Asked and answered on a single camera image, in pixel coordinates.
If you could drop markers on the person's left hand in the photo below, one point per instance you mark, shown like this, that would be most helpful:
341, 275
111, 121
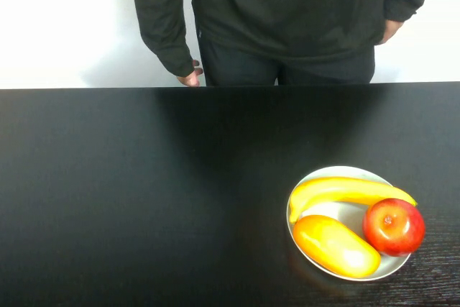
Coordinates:
391, 31

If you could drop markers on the person's right hand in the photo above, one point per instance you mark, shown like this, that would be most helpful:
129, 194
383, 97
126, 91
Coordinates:
189, 78

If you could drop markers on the person's right forearm black sleeve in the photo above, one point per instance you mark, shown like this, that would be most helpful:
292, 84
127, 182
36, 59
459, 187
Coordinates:
161, 16

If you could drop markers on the yellow banana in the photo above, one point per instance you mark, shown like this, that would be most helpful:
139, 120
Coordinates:
341, 190

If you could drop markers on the black trousers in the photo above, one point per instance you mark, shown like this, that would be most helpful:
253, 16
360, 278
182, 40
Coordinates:
244, 68

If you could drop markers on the black hoodie torso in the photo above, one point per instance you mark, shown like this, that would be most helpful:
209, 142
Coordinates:
287, 8

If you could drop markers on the white round plate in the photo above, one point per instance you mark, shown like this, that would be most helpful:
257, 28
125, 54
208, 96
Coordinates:
345, 213

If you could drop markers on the red apple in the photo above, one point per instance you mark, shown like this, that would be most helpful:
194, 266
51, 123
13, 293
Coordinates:
393, 228

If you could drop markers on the orange yellow mango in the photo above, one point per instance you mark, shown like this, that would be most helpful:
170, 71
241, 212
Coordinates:
336, 246

